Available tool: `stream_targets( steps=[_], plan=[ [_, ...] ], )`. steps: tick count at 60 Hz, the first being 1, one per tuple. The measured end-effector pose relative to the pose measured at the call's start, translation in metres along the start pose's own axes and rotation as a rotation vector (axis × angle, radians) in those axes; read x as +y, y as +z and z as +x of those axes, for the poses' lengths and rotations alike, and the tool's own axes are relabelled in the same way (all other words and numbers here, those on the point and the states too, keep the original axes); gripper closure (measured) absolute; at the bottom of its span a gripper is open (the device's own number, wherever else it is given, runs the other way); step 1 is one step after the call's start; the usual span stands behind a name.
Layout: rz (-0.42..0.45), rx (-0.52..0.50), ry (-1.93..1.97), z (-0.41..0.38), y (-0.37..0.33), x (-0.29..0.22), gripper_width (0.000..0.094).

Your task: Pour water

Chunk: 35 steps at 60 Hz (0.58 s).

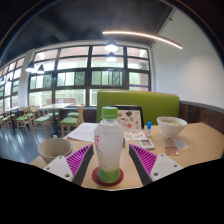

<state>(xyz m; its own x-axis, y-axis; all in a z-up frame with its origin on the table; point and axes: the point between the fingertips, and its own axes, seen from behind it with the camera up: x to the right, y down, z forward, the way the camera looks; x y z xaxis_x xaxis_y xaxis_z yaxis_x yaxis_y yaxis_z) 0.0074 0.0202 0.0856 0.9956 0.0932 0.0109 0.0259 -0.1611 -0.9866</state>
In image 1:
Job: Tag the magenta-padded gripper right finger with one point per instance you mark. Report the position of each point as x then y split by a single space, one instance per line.
163 165

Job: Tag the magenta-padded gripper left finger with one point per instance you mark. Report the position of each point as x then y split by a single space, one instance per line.
58 166

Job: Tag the clear green-capped drink bottle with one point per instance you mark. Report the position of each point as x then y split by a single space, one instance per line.
109 146

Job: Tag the printed paper cup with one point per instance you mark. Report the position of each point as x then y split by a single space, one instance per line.
55 150

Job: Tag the small pink card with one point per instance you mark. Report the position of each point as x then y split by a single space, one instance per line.
171 150

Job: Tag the small white handheld device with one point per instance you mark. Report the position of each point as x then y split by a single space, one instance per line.
146 144

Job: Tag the small white paper slip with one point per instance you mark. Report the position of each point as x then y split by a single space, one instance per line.
180 144

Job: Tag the white ceramic bowl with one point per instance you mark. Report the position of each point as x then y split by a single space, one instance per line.
171 128

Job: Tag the small blue-capped glue bottle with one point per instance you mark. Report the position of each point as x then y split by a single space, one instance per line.
148 130

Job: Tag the flat round red coaster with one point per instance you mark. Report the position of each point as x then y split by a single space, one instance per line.
96 179

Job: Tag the white paper sheets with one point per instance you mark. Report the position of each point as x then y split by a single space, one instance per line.
83 132

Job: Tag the colourful printed leaflet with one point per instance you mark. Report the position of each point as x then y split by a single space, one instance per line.
134 134

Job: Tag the group of green-seated wooden chairs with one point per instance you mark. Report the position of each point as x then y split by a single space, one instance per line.
68 120

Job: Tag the wooden dining table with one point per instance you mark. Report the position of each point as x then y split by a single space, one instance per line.
55 106

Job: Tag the green upholstered bench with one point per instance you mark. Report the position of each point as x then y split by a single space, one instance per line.
153 103

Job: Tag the large dark-framed grid window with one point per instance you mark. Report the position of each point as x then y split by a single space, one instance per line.
88 68

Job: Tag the group of dark pendant lamps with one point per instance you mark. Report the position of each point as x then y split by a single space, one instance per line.
111 47

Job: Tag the long curved ceiling light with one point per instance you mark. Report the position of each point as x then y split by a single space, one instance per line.
146 35

